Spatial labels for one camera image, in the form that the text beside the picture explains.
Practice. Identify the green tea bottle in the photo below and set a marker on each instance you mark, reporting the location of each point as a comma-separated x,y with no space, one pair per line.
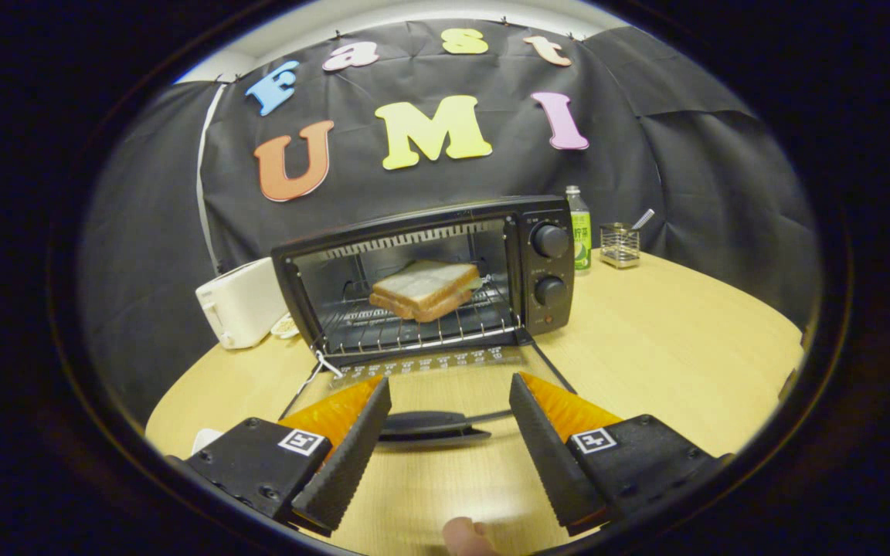
581,235

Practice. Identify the black toaster oven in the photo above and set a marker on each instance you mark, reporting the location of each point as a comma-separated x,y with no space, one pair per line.
549,262

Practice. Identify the small white dish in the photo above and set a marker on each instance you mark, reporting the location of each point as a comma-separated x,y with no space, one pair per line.
286,327

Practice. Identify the white plate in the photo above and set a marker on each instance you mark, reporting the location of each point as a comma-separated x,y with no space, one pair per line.
205,442

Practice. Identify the metal utensil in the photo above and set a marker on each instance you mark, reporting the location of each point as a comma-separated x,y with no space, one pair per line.
643,218

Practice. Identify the toast bread sandwich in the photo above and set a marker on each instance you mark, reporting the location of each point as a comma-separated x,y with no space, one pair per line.
426,287

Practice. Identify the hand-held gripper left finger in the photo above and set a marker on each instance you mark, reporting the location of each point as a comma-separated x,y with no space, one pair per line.
352,455

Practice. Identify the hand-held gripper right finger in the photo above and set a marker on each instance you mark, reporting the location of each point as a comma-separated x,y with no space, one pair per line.
557,455

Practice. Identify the white pop-up toaster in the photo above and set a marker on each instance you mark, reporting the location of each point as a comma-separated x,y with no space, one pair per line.
240,305

